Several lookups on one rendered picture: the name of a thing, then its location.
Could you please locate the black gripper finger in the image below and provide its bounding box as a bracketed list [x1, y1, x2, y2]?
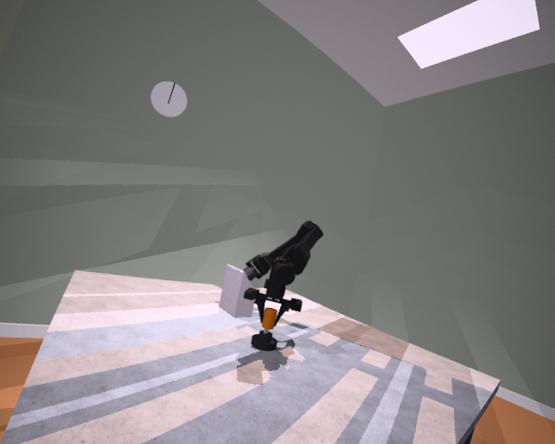
[274, 305, 290, 327]
[254, 300, 265, 323]

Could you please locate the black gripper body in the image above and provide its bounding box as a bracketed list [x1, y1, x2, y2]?
[243, 277, 302, 312]

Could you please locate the orange knob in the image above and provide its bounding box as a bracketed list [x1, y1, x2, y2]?
[262, 308, 278, 329]

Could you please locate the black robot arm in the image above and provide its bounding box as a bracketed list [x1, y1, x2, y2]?
[242, 221, 324, 285]

